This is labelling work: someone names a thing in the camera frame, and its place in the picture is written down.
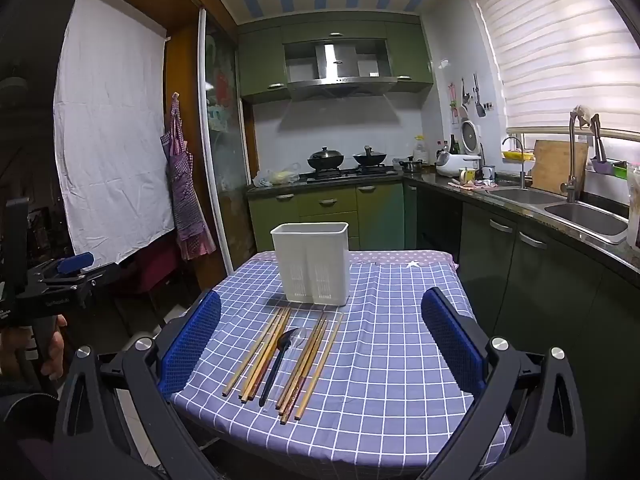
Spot green drawer cabinet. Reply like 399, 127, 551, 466
247, 182, 406, 256

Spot green upper cabinets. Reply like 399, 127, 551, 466
237, 14, 435, 103

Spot row of wooden chopsticks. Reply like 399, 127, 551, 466
222, 306, 345, 423

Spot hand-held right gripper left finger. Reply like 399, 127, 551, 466
50, 290, 236, 480

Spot plastic bag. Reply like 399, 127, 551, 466
252, 167, 301, 187

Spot blue checked tablecloth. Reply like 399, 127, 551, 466
170, 250, 513, 466

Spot tall steel faucet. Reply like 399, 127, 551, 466
560, 110, 591, 203

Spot curved steel faucet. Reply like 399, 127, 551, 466
501, 136, 528, 189

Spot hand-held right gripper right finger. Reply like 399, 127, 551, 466
420, 287, 588, 480

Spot dark red wooden chair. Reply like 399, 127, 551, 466
115, 244, 183, 306

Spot purple checked apron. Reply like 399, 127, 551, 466
160, 92, 217, 261

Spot black lidded wok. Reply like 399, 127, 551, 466
352, 145, 388, 167
306, 146, 346, 171

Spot person's left forearm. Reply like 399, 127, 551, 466
0, 377, 61, 480

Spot white window blind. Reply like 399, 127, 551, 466
470, 0, 640, 143

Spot dark green sink cabinet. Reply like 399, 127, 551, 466
405, 180, 640, 411

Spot steel range hood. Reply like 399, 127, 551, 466
284, 40, 393, 100

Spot purple star-printed cloth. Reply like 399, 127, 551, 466
345, 249, 458, 272

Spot black plastic spoon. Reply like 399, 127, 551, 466
258, 328, 300, 407

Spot clear plastic spoon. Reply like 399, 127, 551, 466
274, 326, 308, 411

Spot black hanging spatula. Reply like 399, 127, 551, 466
472, 74, 487, 118

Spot dark stone countertop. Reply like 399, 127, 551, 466
245, 170, 640, 273

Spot purple sink caddy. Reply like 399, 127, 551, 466
590, 115, 614, 176

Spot steel double sink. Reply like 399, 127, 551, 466
482, 185, 630, 246

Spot wooden cutting board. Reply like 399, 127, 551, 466
530, 139, 590, 195

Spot white hanging sheet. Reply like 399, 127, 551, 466
52, 0, 176, 266

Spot white plastic utensil holder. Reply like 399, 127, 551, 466
270, 222, 349, 307

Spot person's left hand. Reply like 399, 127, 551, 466
39, 312, 67, 382

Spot white rice cooker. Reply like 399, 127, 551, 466
435, 119, 483, 178

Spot gas stove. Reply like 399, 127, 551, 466
300, 164, 401, 183

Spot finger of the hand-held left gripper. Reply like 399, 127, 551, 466
75, 264, 124, 292
32, 252, 96, 281

